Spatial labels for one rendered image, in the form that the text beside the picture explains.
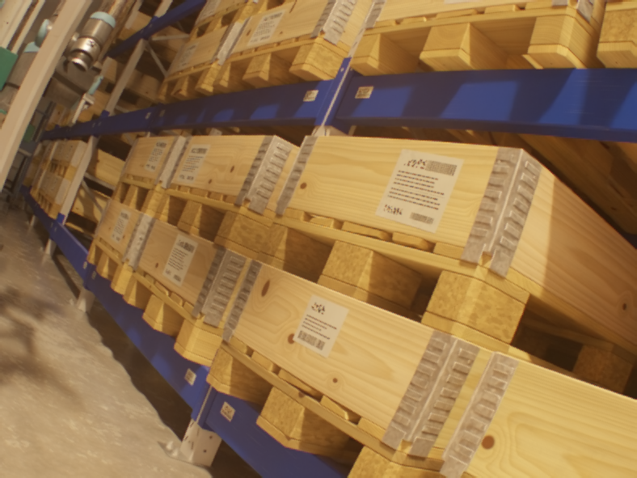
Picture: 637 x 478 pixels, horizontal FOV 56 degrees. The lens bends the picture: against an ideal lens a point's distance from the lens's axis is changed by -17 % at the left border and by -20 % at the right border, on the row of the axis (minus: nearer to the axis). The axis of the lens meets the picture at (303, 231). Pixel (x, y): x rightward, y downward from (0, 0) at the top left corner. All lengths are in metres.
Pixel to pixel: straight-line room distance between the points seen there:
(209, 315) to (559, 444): 1.31
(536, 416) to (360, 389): 0.43
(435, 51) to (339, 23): 0.63
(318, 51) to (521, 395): 1.39
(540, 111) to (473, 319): 0.42
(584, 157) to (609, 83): 0.65
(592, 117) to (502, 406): 0.53
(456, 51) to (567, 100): 0.36
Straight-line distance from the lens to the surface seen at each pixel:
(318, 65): 2.12
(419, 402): 1.16
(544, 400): 0.99
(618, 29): 1.23
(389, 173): 1.48
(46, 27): 2.05
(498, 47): 1.62
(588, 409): 0.94
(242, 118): 2.53
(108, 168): 5.81
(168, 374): 2.26
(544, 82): 1.36
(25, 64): 2.33
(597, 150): 1.92
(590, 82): 1.28
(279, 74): 2.43
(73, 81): 1.85
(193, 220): 2.32
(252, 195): 2.02
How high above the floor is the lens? 0.60
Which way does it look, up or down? 4 degrees up
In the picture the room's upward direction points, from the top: 23 degrees clockwise
